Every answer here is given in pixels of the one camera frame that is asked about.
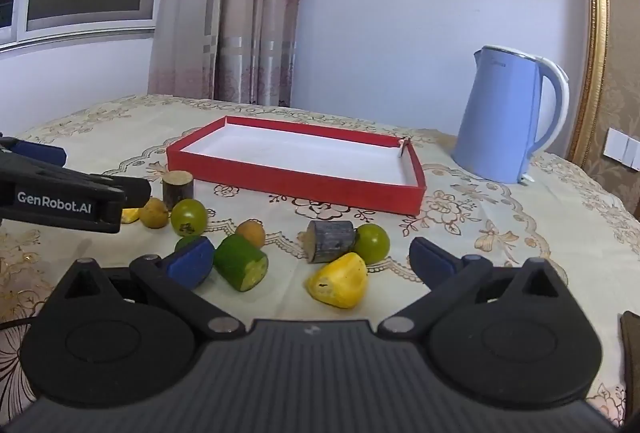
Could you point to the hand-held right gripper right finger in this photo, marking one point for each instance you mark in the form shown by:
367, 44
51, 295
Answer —
430, 260

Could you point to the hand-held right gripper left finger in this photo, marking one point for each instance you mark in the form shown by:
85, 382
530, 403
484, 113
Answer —
192, 263

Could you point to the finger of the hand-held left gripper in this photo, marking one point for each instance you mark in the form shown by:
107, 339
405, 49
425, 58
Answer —
132, 193
40, 152

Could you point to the green cucumber end piece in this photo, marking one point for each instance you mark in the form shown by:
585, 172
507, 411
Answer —
185, 243

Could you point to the small yellow pepper piece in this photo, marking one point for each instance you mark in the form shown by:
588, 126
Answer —
131, 215

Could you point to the yellowish longan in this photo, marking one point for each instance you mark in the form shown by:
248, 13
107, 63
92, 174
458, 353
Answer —
152, 213

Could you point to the brown wooden log piece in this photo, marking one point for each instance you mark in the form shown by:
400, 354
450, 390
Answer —
177, 188

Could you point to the green round fruit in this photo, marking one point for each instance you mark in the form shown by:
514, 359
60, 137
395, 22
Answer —
189, 217
374, 243

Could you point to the orange-brown longan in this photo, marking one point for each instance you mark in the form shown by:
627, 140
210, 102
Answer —
251, 233

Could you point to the large yellow pepper piece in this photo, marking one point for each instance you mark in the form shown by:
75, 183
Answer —
340, 281

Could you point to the grey wooden log piece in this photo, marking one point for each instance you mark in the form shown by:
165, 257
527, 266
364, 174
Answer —
330, 240

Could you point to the red shallow box tray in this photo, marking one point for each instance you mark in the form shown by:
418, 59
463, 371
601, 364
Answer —
300, 153

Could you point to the light blue electric kettle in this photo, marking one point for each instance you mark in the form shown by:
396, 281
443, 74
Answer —
500, 123

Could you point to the pink floral curtain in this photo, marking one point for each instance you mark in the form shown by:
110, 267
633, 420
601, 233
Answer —
235, 13

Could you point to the dark brown object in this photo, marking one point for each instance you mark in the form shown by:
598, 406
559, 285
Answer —
632, 353

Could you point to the white wall switch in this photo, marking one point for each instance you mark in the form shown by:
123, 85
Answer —
620, 145

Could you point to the gold framed wall panel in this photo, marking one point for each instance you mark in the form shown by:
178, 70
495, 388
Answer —
595, 38

